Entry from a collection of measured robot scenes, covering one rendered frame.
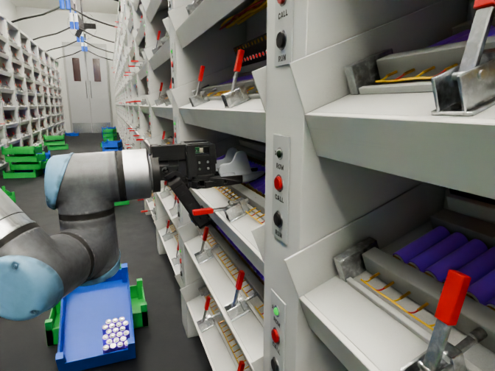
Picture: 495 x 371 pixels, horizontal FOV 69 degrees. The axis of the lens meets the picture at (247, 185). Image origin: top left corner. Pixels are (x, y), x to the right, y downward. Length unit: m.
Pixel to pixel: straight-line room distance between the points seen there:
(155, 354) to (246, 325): 0.56
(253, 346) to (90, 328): 0.72
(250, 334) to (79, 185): 0.38
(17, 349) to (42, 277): 0.86
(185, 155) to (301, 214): 0.33
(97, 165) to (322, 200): 0.39
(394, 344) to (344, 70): 0.25
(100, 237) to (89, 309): 0.69
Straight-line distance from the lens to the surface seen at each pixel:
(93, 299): 1.35
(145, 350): 1.24
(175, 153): 0.66
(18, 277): 0.55
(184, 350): 1.22
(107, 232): 0.67
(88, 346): 1.25
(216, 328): 1.04
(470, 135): 0.23
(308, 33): 0.37
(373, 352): 0.35
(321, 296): 0.41
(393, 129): 0.27
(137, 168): 0.64
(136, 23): 2.47
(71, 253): 0.59
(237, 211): 0.64
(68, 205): 0.66
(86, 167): 0.64
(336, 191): 0.40
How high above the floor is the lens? 0.72
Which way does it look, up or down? 13 degrees down
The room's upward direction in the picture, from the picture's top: straight up
